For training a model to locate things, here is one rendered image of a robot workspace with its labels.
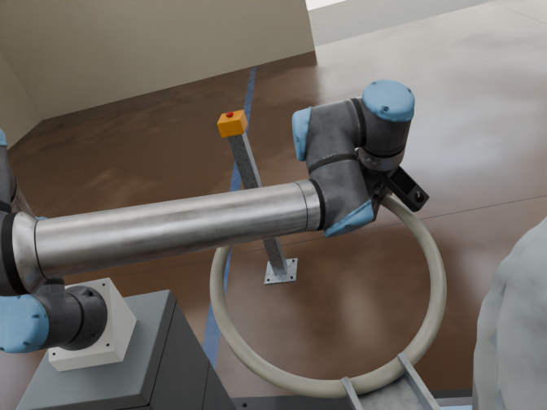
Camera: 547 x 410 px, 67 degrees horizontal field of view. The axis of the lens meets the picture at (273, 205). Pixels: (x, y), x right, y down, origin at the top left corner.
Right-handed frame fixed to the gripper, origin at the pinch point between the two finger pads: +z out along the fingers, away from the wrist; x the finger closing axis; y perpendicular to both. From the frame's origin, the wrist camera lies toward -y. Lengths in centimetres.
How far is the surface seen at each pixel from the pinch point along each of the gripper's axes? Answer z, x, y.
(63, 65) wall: 307, -137, 625
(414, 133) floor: 195, -202, 65
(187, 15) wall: 261, -293, 475
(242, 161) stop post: 77, -33, 92
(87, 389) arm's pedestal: 35, 78, 45
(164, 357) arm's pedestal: 45, 59, 38
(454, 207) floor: 154, -122, 0
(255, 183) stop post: 90, -32, 84
